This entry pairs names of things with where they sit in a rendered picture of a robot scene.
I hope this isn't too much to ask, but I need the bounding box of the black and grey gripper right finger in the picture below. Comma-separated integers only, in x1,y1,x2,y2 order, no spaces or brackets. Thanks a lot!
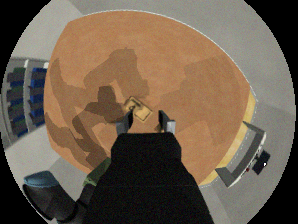
158,110,176,135

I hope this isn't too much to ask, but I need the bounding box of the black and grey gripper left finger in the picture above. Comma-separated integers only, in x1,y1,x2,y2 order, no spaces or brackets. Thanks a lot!
115,111,133,137

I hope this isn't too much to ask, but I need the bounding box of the tan open-top tray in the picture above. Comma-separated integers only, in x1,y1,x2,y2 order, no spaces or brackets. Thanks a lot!
124,96,153,123

